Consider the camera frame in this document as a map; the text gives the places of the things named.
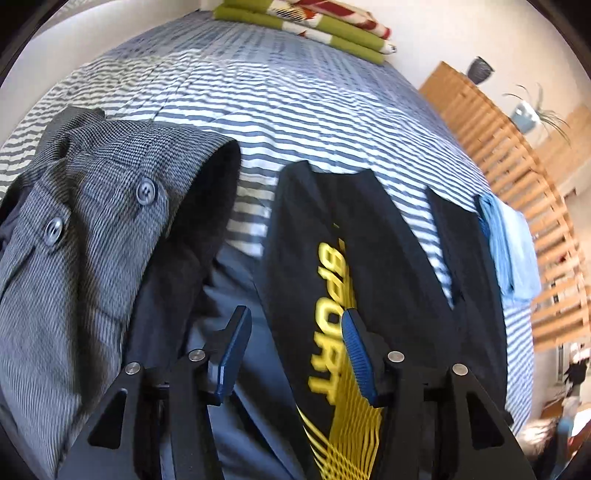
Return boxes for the black yellow sport shorts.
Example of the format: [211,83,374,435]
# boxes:
[256,162,508,479]

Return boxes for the folded light blue cloth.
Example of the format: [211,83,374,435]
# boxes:
[475,193,542,305]

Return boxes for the grey checked button shirt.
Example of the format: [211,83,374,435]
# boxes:
[1,106,240,479]

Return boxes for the potted plant in blue pot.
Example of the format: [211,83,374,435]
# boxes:
[502,84,571,145]

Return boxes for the blue white striped bedspread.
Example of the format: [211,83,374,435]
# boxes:
[0,11,537,437]

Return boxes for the dark round vase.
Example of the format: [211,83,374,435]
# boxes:
[467,56,495,85]

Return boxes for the folded green red blanket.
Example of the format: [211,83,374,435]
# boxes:
[213,0,397,65]

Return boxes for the wooden slatted bed frame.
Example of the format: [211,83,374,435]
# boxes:
[420,61,590,352]

